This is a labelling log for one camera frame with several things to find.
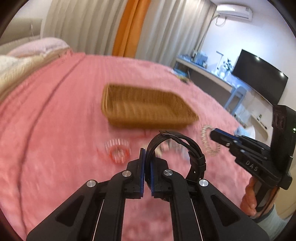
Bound brown wicker basket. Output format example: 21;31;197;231
101;84;199;130

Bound orange curtain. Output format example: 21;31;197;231
112;0;151;58

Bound person's right hand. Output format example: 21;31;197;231
240;177;262;217

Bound items on bed corner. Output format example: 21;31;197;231
171;70;191;84

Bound beige padded headboard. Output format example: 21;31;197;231
1;18;43;55

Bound pink pillow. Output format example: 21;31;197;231
7;37;70;57

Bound black television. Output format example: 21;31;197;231
232;50;288;105

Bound vase with plant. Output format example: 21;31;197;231
223;59;233;72

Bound white desk lamp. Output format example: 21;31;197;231
216;51;224;73

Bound black wrist watch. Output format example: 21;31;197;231
144;131;206;185

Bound light blue chair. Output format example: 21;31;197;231
224;86;247;116

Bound white air conditioner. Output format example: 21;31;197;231
216;4;253;21

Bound white wall desk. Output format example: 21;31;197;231
174;55;250;114

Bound pink fleece blanket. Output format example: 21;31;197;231
1;52;239;238

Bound white floral pillow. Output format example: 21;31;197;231
1;55;45;102

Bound beige curtain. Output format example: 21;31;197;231
43;1;217;66

